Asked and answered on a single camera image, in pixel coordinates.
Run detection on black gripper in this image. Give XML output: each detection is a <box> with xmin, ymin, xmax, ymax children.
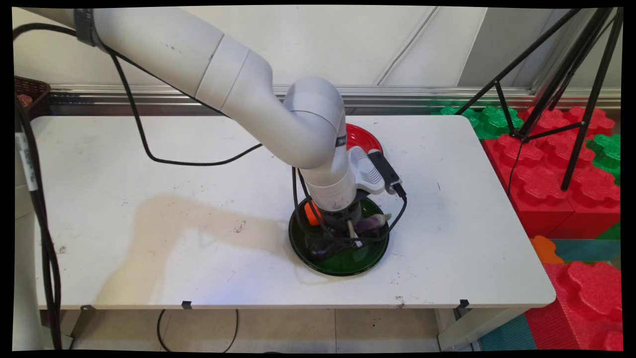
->
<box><xmin>320</xmin><ymin>191</ymin><xmax>369</xmax><ymax>249</ymax></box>

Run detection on purple toy eggplant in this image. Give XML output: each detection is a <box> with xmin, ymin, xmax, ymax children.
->
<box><xmin>308</xmin><ymin>213</ymin><xmax>393</xmax><ymax>259</ymax></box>

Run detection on dark green round plate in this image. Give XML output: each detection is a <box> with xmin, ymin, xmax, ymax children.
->
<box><xmin>288</xmin><ymin>198</ymin><xmax>391</xmax><ymax>277</ymax></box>

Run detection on orange toy carrot chunk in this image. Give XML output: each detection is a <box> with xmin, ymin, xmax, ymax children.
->
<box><xmin>304</xmin><ymin>201</ymin><xmax>324</xmax><ymax>227</ymax></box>

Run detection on red round plate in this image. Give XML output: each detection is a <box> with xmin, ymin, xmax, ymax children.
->
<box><xmin>345</xmin><ymin>123</ymin><xmax>384</xmax><ymax>156</ymax></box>

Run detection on grey table leg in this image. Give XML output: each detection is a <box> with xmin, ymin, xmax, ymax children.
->
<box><xmin>437</xmin><ymin>308</ymin><xmax>528</xmax><ymax>351</ymax></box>

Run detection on green foam block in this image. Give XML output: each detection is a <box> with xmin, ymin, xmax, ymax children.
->
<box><xmin>431</xmin><ymin>102</ymin><xmax>525</xmax><ymax>141</ymax></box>
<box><xmin>586</xmin><ymin>133</ymin><xmax>622</xmax><ymax>185</ymax></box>

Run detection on teal foam mat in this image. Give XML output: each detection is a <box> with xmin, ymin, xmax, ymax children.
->
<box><xmin>478</xmin><ymin>313</ymin><xmax>538</xmax><ymax>352</ymax></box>
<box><xmin>549</xmin><ymin>239</ymin><xmax>622</xmax><ymax>264</ymax></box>

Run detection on orange foam piece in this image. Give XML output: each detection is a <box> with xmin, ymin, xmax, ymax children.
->
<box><xmin>529</xmin><ymin>235</ymin><xmax>565</xmax><ymax>265</ymax></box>

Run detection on large red foam block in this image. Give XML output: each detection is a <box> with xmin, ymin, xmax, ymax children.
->
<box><xmin>483</xmin><ymin>133</ymin><xmax>622</xmax><ymax>239</ymax></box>

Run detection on brown woven basket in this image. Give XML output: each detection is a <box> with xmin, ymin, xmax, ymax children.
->
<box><xmin>14</xmin><ymin>76</ymin><xmax>51</xmax><ymax>121</ymax></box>

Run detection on black camera cable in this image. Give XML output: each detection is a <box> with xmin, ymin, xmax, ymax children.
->
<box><xmin>107</xmin><ymin>50</ymin><xmax>408</xmax><ymax>246</ymax></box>

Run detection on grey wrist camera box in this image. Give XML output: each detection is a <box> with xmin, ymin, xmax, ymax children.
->
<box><xmin>368</xmin><ymin>149</ymin><xmax>402</xmax><ymax>190</ymax></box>

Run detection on aluminium wall rail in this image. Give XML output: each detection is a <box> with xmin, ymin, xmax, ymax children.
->
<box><xmin>50</xmin><ymin>84</ymin><xmax>622</xmax><ymax>111</ymax></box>

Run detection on thin black tripod cable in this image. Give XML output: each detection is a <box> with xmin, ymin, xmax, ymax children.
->
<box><xmin>507</xmin><ymin>140</ymin><xmax>525</xmax><ymax>195</ymax></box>

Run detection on black floor cable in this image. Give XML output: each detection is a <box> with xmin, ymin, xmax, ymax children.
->
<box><xmin>157</xmin><ymin>309</ymin><xmax>239</xmax><ymax>353</ymax></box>

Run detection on black camera tripod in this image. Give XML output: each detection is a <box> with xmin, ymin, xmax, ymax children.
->
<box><xmin>455</xmin><ymin>7</ymin><xmax>624</xmax><ymax>192</ymax></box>

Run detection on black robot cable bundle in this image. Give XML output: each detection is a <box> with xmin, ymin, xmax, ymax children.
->
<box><xmin>13</xmin><ymin>22</ymin><xmax>115</xmax><ymax>350</ymax></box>

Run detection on white cable label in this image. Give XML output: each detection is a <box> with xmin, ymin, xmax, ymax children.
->
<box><xmin>15</xmin><ymin>131</ymin><xmax>39</xmax><ymax>192</ymax></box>

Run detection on black velcro strap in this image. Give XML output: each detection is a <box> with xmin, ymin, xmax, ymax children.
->
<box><xmin>74</xmin><ymin>8</ymin><xmax>106</xmax><ymax>51</ymax></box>

